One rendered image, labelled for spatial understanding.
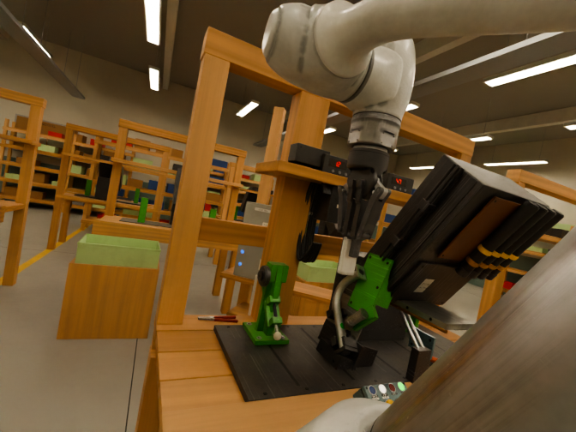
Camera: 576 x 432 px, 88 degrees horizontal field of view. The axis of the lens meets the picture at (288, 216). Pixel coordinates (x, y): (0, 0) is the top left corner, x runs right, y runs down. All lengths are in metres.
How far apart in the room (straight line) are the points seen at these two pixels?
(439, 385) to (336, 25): 0.41
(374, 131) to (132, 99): 10.67
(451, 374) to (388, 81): 0.47
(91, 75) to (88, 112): 1.07
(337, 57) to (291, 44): 0.07
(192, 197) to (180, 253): 0.20
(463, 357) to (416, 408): 0.04
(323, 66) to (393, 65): 0.15
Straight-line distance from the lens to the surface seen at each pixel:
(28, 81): 11.56
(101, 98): 11.15
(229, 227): 1.25
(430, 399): 0.20
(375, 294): 1.08
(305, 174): 1.12
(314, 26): 0.49
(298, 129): 1.26
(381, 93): 0.57
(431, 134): 1.75
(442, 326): 1.06
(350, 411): 0.27
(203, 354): 1.06
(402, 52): 0.61
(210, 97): 1.17
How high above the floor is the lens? 1.39
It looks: 2 degrees down
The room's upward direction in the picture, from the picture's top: 11 degrees clockwise
